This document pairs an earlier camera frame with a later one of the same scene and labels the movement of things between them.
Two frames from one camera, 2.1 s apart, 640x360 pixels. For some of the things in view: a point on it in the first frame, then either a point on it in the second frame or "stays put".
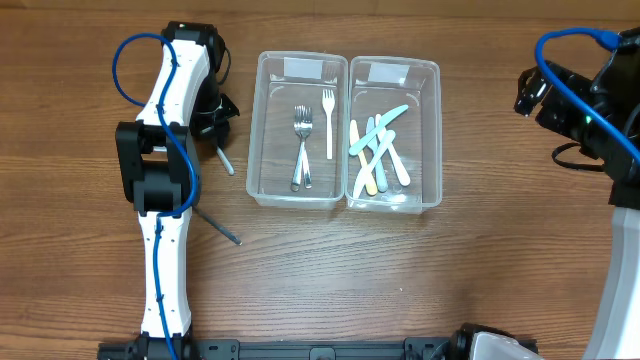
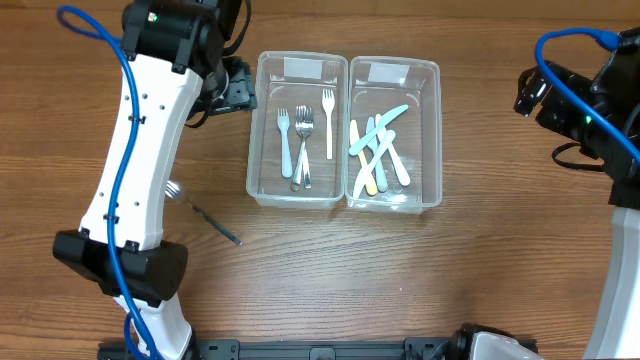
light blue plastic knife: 365,170 stays put
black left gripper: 220,116 → 240,91
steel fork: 217,226 stays put
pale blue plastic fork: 225,160 → 284,122
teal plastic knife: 377,129 stays put
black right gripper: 538,93 stays put
